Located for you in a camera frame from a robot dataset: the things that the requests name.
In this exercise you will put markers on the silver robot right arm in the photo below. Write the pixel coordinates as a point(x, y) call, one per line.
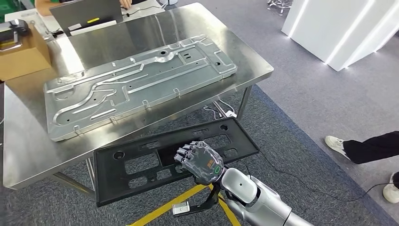
point(261, 206)

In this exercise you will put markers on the brown cardboard box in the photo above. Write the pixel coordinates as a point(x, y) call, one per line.
point(25, 62)

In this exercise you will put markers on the yellow floor tape square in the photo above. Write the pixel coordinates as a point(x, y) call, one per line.
point(162, 209)

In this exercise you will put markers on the white lit display wall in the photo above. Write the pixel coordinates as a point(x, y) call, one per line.
point(327, 31)

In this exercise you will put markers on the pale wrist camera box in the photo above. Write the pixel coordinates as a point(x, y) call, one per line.
point(180, 209)

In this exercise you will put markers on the person's left hand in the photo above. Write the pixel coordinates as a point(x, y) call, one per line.
point(125, 3)

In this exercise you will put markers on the black plastic mounting plate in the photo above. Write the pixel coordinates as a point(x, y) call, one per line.
point(109, 187)

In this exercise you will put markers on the green crate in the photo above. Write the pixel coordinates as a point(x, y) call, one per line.
point(9, 7)

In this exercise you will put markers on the chrome stanchion post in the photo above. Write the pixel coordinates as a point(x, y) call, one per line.
point(168, 2)

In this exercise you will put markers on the black camera bracket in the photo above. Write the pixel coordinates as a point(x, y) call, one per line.
point(205, 202)

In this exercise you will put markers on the person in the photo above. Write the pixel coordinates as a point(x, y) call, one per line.
point(367, 146)

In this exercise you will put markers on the grey laptop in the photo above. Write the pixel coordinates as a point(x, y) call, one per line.
point(87, 14)

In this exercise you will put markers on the stamped silver metal panel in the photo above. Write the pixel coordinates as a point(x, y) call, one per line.
point(140, 81)

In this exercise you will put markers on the chrome chair base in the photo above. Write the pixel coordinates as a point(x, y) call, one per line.
point(279, 4)

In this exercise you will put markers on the stainless steel workbench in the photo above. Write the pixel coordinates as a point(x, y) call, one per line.
point(31, 156)

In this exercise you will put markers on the white flat board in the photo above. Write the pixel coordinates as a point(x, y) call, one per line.
point(93, 28)

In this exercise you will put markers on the white power strip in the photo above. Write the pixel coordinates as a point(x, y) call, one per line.
point(230, 114)

